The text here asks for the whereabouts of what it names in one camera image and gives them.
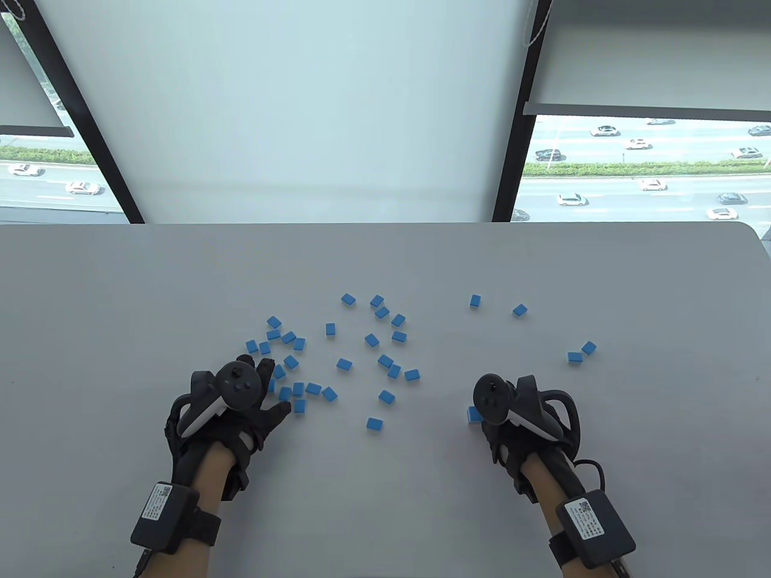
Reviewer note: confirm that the person's right hand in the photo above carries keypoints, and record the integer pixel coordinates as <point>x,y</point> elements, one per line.
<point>503,439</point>

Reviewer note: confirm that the person's left hand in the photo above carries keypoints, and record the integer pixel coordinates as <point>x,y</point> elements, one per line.
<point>270,420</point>

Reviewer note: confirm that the blue mahjong tile wall row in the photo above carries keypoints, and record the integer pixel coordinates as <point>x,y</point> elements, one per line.
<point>473,415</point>

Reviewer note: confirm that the blue mahjong tiles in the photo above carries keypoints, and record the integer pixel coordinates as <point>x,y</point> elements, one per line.
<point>344,363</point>

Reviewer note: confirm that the person's right forearm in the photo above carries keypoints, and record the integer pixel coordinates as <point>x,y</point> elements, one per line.
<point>542,481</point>

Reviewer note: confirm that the person's left forearm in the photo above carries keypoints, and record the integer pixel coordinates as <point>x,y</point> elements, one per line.
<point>217,472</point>

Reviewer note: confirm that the black and white hand controller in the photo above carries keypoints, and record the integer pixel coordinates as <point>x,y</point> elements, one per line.
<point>493,397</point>
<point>238,385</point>

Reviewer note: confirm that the green roadside hedge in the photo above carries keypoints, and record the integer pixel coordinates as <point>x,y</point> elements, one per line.
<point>632,168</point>
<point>36,155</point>

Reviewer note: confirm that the wide white roller blind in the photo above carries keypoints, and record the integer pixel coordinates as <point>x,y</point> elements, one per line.
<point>301,108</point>

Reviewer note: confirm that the grey roller blind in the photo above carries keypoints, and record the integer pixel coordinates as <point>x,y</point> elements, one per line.
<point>18,102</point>
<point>650,54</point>

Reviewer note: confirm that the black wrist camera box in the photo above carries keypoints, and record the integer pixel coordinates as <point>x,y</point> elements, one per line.
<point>605,530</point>
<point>171,522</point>

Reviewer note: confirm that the black window frame post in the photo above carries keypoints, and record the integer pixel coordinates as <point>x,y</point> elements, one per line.
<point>84,120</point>
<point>518,132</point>

